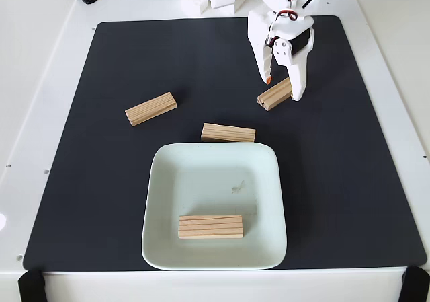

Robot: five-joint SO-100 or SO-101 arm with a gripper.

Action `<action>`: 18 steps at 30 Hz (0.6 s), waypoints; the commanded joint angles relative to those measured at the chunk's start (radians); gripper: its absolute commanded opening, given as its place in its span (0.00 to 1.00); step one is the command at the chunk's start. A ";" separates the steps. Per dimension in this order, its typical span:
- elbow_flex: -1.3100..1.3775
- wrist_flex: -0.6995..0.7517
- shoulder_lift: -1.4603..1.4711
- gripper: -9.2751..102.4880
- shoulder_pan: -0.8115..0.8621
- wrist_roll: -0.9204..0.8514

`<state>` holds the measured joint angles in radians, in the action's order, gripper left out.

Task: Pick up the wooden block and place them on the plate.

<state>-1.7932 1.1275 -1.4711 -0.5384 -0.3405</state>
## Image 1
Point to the single-groove wooden block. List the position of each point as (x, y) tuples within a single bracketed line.
[(273, 95)]

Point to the striped grain wooden block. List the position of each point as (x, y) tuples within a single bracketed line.
[(228, 132)]

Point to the pale green square plate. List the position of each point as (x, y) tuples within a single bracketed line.
[(208, 181)]

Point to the four-groove wooden block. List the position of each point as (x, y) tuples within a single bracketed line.
[(211, 228)]

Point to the plain wooden block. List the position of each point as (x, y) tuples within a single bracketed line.
[(151, 108)]

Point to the black rubber mat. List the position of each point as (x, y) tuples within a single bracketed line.
[(100, 181)]

